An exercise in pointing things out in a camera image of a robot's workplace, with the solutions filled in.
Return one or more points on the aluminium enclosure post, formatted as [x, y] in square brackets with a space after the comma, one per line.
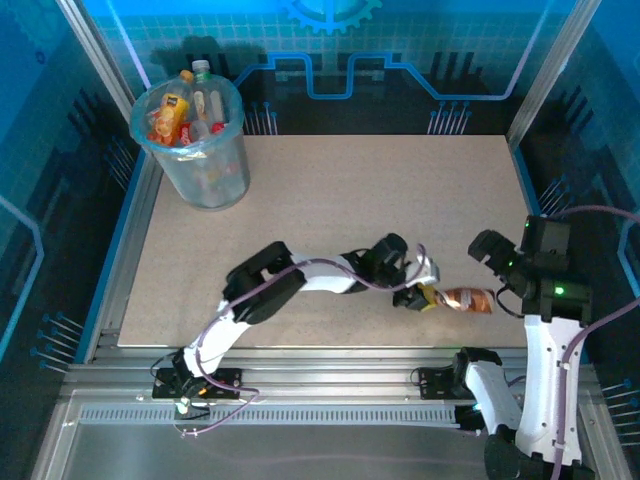
[550, 65]
[100, 65]

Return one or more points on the blue plastic bin liner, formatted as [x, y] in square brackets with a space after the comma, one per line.
[140, 135]

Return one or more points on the small black controller box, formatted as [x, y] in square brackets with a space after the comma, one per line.
[467, 417]

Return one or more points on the aluminium side rail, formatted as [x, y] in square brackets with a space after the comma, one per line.
[131, 240]

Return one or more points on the aluminium cross rail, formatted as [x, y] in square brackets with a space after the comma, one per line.
[325, 372]

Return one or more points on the small white connector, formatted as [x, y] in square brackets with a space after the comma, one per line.
[183, 404]

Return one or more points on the translucent grey waste bin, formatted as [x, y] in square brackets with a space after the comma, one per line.
[215, 190]

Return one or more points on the brown label bottle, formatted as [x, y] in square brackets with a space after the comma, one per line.
[467, 300]

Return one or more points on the long orange juice bottle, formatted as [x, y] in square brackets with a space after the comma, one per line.
[167, 107]

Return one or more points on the grey metal panel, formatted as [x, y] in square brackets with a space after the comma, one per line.
[320, 455]

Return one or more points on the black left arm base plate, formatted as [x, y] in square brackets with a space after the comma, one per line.
[225, 382]

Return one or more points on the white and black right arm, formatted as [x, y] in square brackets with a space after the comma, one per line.
[550, 375]

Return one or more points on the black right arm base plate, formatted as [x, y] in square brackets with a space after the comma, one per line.
[435, 382]

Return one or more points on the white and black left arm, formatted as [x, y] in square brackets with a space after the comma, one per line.
[325, 275]

